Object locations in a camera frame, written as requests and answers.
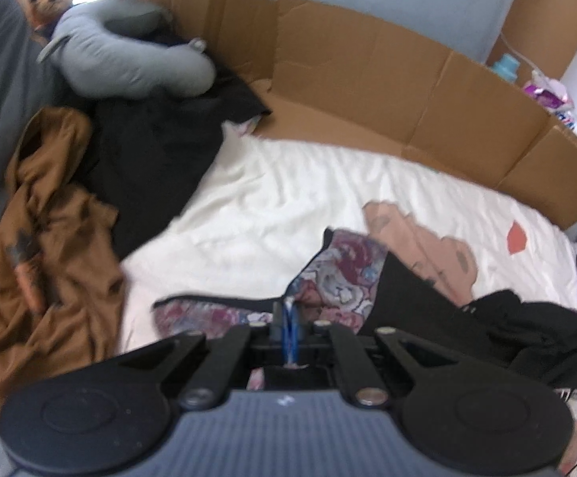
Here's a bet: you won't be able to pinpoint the black shorts with bear lining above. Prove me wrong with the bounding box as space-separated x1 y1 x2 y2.
151 226 577 393

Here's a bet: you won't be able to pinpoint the cream bear print bedsheet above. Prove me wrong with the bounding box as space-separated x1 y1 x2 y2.
116 120 577 477

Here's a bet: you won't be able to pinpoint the brown t-shirt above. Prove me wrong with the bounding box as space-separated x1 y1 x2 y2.
0 108 124 409

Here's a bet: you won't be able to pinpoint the black garment under pillow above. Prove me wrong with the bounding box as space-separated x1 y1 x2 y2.
61 65 271 258

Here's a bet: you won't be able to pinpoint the brown cardboard sheet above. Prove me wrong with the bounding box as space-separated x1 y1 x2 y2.
147 0 577 228

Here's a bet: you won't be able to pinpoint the purple white refill pouch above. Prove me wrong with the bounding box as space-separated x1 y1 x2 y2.
523 69 577 135

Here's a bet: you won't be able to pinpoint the detergent bottle teal cap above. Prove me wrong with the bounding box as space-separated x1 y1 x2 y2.
491 53 520 83

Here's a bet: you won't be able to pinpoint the grey neck pillow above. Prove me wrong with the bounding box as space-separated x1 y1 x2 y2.
37 0 216 99

